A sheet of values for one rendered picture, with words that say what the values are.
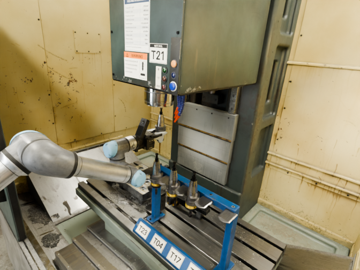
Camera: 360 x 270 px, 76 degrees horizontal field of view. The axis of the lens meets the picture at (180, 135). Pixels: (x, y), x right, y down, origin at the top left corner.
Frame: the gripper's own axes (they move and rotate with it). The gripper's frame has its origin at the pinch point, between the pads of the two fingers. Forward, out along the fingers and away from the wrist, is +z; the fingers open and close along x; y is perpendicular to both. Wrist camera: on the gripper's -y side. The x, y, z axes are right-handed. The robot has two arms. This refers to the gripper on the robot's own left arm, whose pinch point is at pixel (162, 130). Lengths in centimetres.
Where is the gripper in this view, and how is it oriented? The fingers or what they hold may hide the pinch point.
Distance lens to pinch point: 130.7
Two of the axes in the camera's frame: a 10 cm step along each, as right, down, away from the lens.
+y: -0.6, 9.3, 3.6
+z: 6.7, -2.3, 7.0
